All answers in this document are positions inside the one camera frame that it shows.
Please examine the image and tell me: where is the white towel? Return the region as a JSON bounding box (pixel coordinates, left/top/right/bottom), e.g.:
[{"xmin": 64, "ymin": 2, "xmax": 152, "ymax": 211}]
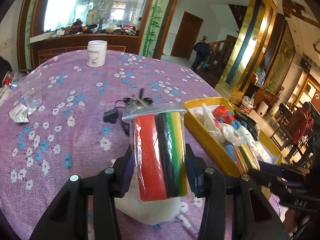
[{"xmin": 220, "ymin": 123, "xmax": 255, "ymax": 146}]

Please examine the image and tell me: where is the white cloth bundle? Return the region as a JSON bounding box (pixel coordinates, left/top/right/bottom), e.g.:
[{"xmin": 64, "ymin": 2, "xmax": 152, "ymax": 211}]
[{"xmin": 114, "ymin": 178, "xmax": 181, "ymax": 225}]

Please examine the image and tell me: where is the black foil snack bag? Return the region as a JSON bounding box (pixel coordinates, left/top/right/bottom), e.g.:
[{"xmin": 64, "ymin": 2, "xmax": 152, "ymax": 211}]
[{"xmin": 234, "ymin": 112, "xmax": 260, "ymax": 141}]

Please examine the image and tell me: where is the white bag red label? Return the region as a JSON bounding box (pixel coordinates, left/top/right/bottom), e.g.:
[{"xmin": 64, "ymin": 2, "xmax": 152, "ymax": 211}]
[{"xmin": 202, "ymin": 103, "xmax": 225, "ymax": 143}]

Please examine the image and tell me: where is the red bag blue cloth bundle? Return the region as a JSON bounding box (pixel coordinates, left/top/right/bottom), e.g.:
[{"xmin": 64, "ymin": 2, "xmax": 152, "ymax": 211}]
[{"xmin": 212, "ymin": 105, "xmax": 241, "ymax": 130}]

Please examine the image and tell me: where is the multicolour sponge strips pack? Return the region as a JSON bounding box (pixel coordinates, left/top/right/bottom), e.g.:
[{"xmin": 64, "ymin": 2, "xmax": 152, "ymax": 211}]
[{"xmin": 122, "ymin": 103, "xmax": 188, "ymax": 202}]

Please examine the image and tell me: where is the yellow red sponge pack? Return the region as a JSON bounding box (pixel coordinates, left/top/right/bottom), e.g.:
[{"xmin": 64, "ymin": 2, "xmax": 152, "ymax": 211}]
[{"xmin": 234, "ymin": 143, "xmax": 260, "ymax": 174}]

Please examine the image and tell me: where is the person in red jacket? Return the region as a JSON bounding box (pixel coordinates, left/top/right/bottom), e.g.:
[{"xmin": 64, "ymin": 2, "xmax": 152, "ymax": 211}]
[{"xmin": 285, "ymin": 102, "xmax": 312, "ymax": 164}]

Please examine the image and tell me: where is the yellow rimmed white tray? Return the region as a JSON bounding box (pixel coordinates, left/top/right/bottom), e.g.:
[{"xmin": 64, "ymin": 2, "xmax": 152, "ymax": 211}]
[{"xmin": 184, "ymin": 97, "xmax": 283, "ymax": 177}]

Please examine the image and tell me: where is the purple floral tablecloth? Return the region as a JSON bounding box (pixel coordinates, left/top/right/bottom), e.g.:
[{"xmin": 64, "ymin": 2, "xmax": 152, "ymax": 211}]
[{"xmin": 1, "ymin": 50, "xmax": 217, "ymax": 239}]

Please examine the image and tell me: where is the small white wrapper packet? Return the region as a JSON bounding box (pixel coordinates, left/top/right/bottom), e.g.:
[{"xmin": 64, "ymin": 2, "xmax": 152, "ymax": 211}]
[{"xmin": 9, "ymin": 103, "xmax": 29, "ymax": 124}]

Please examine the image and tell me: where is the black cup with clips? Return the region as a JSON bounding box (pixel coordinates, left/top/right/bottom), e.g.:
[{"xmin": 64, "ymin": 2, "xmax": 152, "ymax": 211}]
[{"xmin": 103, "ymin": 88, "xmax": 153, "ymax": 136}]

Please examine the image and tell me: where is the clear plastic cup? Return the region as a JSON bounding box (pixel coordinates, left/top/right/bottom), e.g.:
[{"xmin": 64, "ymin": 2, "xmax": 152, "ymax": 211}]
[{"xmin": 19, "ymin": 72, "xmax": 42, "ymax": 108}]

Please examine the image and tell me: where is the person in dark clothes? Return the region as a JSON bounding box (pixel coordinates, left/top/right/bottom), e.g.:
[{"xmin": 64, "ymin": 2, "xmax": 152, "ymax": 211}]
[{"xmin": 191, "ymin": 36, "xmax": 210, "ymax": 71}]

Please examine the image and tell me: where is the white plastic jar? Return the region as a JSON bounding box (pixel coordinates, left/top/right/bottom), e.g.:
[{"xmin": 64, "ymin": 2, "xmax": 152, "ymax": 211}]
[{"xmin": 86, "ymin": 40, "xmax": 107, "ymax": 68}]

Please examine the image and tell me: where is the wooden cabinet counter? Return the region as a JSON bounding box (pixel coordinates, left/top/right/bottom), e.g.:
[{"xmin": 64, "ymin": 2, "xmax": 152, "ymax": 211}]
[{"xmin": 30, "ymin": 34, "xmax": 142, "ymax": 68}]

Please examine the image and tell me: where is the brown wooden door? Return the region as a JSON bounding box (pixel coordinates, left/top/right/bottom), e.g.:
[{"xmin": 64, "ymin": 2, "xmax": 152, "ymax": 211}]
[{"xmin": 171, "ymin": 11, "xmax": 203, "ymax": 59}]

